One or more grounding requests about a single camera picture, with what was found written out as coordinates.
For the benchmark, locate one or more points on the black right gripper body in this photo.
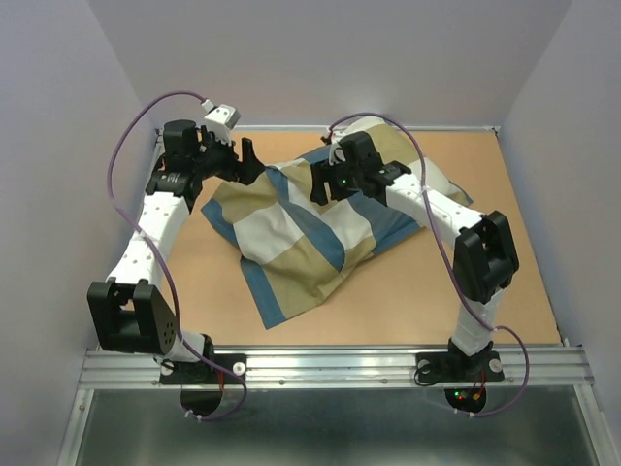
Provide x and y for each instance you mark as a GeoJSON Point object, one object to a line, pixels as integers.
{"type": "Point", "coordinates": [344, 181]}

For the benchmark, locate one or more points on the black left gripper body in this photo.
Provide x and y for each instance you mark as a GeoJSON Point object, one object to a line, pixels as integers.
{"type": "Point", "coordinates": [217, 158]}

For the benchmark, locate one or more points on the blue beige white plaid pillowcase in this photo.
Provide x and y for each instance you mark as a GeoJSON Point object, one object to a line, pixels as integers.
{"type": "Point", "coordinates": [294, 253]}

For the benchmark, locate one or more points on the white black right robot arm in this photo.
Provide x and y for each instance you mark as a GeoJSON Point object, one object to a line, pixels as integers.
{"type": "Point", "coordinates": [478, 250]}

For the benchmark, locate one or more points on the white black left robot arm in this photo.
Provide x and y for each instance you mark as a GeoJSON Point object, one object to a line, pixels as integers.
{"type": "Point", "coordinates": [128, 309]}

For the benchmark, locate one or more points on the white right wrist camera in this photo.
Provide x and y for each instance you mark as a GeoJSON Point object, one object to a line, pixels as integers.
{"type": "Point", "coordinates": [336, 154]}

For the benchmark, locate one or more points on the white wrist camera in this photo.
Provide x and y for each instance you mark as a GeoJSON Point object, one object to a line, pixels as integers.
{"type": "Point", "coordinates": [220, 120]}
{"type": "Point", "coordinates": [336, 154]}

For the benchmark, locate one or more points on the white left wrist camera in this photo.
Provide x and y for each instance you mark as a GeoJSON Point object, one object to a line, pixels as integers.
{"type": "Point", "coordinates": [220, 120]}

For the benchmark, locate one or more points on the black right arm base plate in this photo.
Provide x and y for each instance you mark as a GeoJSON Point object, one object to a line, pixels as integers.
{"type": "Point", "coordinates": [453, 367]}

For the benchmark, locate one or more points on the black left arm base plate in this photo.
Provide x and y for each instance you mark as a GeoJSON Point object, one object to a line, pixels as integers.
{"type": "Point", "coordinates": [197, 373]}

